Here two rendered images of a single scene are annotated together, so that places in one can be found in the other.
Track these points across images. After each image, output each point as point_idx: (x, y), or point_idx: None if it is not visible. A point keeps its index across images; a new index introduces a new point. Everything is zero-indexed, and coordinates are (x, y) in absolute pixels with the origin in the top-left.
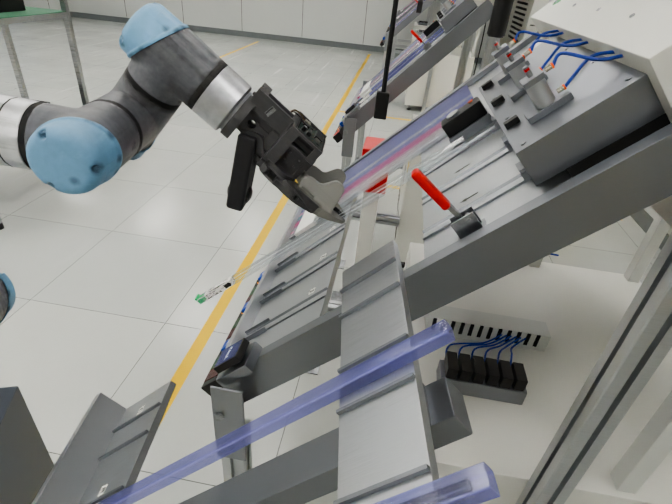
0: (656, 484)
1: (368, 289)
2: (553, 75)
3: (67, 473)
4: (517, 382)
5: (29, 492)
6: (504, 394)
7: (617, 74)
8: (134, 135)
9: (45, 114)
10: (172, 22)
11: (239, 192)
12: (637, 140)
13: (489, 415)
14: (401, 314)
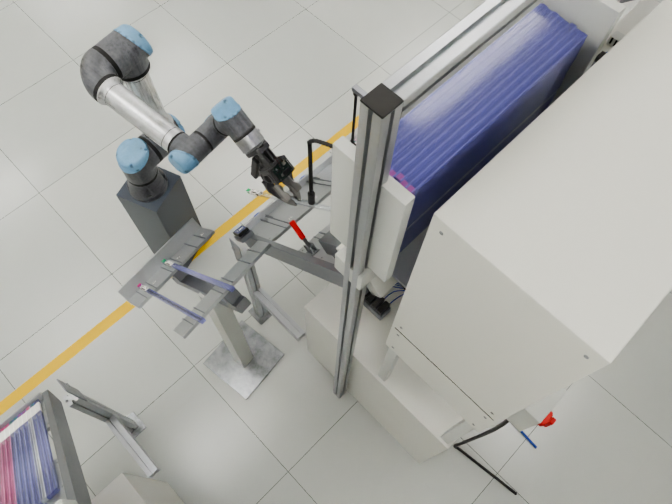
0: (398, 386)
1: (249, 256)
2: None
3: (172, 244)
4: (376, 310)
5: (178, 220)
6: (372, 311)
7: None
8: (207, 151)
9: (176, 144)
10: (228, 114)
11: (254, 174)
12: None
13: None
14: (239, 274)
